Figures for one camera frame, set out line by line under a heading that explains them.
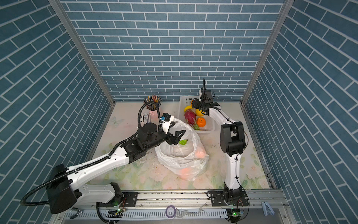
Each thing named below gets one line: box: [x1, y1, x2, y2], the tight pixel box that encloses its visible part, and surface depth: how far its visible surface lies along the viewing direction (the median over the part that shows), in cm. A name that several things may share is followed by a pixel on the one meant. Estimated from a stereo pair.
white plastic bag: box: [154, 118, 209, 182], surface depth 80 cm
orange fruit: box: [196, 117, 207, 128], surface depth 104 cm
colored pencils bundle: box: [143, 94, 163, 112], surface depth 104 cm
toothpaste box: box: [142, 112, 151, 124], surface depth 110 cm
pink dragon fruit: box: [183, 109, 200, 131], surface depth 104 cm
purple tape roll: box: [165, 205, 177, 219], surface depth 72 cm
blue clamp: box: [261, 201, 275, 217], surface depth 71 cm
